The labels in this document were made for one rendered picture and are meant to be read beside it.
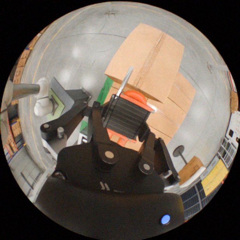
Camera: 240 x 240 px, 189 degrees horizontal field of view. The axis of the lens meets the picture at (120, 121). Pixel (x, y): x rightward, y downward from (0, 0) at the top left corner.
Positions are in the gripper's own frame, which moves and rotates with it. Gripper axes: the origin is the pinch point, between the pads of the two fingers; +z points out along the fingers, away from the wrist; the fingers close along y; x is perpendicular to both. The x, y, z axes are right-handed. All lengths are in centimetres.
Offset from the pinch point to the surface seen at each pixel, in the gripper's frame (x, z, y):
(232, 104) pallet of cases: 366, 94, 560
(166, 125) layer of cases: -6, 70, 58
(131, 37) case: 43, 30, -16
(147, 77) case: 18.6, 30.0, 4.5
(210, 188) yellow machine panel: -124, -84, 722
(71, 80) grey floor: -13, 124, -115
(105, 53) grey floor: 59, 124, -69
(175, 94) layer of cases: 33, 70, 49
